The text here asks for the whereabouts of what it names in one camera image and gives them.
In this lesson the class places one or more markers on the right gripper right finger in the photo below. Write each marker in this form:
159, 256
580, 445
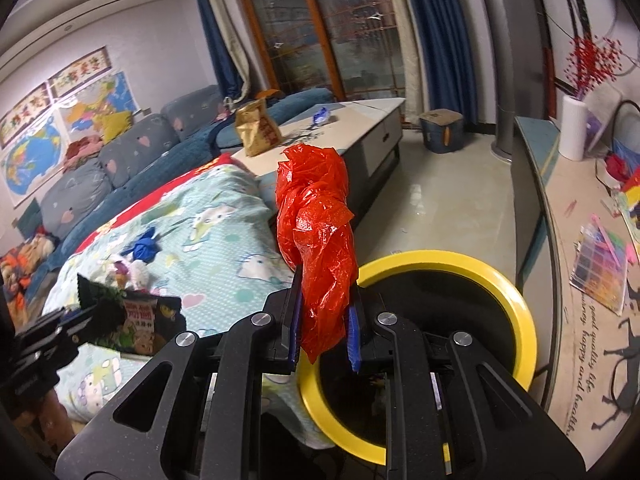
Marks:
452, 410

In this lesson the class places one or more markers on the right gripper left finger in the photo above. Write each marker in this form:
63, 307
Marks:
193, 411

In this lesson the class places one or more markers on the green snack wrapper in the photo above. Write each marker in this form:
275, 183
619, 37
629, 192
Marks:
129, 321

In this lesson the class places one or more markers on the red plastic bag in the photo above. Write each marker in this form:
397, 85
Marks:
314, 233

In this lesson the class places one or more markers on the person's left hand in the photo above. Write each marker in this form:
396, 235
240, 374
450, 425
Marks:
55, 425

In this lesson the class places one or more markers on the orange clothes pile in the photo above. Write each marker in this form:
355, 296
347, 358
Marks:
17, 267

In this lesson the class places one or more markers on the blue crumpled glove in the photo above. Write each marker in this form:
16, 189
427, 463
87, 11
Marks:
144, 248

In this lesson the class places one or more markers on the Hello Kitty patterned blanket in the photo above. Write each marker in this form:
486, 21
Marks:
217, 254

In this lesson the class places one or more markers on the red blanket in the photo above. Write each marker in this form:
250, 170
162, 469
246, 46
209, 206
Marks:
153, 198

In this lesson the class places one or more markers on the world map poster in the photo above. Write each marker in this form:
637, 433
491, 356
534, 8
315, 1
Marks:
33, 158

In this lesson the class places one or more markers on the colourful bead tray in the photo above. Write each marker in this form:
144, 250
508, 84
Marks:
600, 269

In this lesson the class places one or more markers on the TV cabinet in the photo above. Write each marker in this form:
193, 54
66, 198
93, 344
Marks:
587, 371

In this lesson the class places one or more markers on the yellow cushion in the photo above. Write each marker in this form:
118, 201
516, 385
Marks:
113, 125

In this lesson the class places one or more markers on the China map poster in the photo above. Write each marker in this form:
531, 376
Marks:
108, 94

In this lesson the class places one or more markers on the blue storage box stool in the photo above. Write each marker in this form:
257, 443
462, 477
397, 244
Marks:
442, 130

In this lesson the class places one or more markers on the blue sofa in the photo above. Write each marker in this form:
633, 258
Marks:
184, 135

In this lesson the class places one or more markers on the coffee table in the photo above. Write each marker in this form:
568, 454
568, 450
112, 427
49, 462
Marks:
365, 133

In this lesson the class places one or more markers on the gold paper bag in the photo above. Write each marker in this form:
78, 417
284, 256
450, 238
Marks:
257, 131

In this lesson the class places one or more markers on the framed cross-stitch picture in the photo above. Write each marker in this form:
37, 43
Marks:
79, 72

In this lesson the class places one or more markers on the white paper towel roll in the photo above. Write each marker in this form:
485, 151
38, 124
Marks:
573, 129

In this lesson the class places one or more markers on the blue foil wrapper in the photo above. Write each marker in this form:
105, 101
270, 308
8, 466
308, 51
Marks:
321, 117

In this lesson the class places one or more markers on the blue curtain right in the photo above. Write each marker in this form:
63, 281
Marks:
447, 53

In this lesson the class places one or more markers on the blue curtain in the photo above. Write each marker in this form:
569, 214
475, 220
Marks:
447, 53
227, 75

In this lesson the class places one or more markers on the blue curtain left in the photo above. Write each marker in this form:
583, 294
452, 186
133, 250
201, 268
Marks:
227, 75

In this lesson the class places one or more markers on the red artificial flowers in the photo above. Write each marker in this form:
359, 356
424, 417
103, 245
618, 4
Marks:
591, 63

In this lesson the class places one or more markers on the silver tower air conditioner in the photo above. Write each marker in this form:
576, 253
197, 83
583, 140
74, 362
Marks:
505, 27

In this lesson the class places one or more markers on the wooden glass sliding door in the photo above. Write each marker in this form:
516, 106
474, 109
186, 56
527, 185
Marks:
350, 47

